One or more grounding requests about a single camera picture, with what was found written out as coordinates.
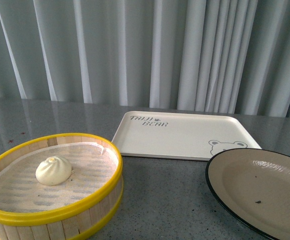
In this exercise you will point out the cream bear-print serving tray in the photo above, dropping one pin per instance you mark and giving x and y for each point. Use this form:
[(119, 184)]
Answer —
[(179, 136)]

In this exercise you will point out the beige plate with black rim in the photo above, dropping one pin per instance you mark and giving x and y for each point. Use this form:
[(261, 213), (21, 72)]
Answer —
[(253, 185)]

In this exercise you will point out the grey pleated curtain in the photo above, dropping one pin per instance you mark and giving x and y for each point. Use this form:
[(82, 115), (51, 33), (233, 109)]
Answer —
[(218, 56)]

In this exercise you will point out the white steamed bun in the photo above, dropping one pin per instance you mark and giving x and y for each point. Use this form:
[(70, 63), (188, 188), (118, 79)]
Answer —
[(53, 171)]

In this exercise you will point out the yellow-rimmed bamboo steamer basket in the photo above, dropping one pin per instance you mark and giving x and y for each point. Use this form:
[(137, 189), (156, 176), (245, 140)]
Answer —
[(76, 221)]

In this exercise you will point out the white steamer liner cloth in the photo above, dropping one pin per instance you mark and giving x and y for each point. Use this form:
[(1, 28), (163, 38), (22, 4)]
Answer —
[(92, 166)]

